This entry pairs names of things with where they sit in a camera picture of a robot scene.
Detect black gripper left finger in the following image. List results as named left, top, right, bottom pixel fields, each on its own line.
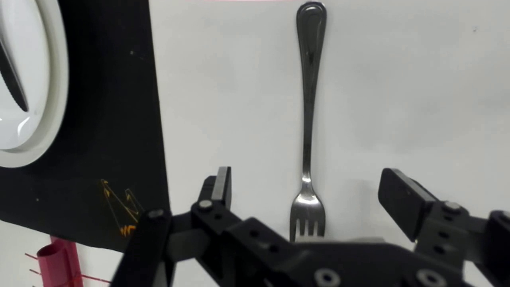
left=111, top=167, right=300, bottom=287

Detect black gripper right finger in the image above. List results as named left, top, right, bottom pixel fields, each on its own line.
left=378, top=168, right=510, bottom=287

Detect silver metal fork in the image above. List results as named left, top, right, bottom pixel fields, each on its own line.
left=289, top=0, right=329, bottom=245

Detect white round plate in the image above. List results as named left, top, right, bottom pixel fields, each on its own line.
left=0, top=0, right=72, bottom=171

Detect black placemat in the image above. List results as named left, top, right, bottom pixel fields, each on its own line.
left=0, top=0, right=173, bottom=253

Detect red plastic comb strip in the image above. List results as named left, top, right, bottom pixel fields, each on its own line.
left=25, top=237, right=85, bottom=287

